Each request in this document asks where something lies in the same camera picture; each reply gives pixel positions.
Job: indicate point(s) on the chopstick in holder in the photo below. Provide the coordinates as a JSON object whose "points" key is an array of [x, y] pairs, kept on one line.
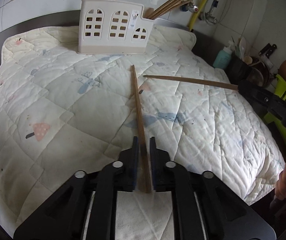
{"points": [[164, 6], [167, 7], [171, 7]]}

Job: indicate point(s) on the white plastic utensil holder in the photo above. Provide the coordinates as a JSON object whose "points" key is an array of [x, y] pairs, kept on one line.
{"points": [[113, 27]]}

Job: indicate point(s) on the wooden chopstick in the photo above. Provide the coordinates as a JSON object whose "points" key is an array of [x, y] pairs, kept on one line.
{"points": [[141, 133], [195, 81]]}

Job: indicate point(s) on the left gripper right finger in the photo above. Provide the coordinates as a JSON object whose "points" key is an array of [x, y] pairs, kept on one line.
{"points": [[155, 166]]}

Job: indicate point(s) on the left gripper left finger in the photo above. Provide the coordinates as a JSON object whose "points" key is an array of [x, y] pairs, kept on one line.
{"points": [[132, 162]]}

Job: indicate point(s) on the white rice spoon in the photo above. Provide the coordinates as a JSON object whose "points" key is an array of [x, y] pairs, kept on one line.
{"points": [[242, 46]]}

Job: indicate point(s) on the black utensil crock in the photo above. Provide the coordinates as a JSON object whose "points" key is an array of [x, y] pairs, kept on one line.
{"points": [[237, 70]]}

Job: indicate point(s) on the red handled water valve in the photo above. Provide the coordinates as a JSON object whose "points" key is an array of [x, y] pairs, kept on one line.
{"points": [[189, 7]]}

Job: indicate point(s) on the chrome water valve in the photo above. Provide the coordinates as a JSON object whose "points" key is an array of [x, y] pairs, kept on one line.
{"points": [[208, 18]]}

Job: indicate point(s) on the teal soap pump bottle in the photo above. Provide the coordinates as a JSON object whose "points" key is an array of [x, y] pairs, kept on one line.
{"points": [[224, 56]]}

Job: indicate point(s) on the white quilted mat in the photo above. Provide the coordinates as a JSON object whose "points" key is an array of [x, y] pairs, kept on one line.
{"points": [[61, 111]]}

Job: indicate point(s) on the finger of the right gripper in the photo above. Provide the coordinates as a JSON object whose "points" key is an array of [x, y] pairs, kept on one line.
{"points": [[249, 88]]}

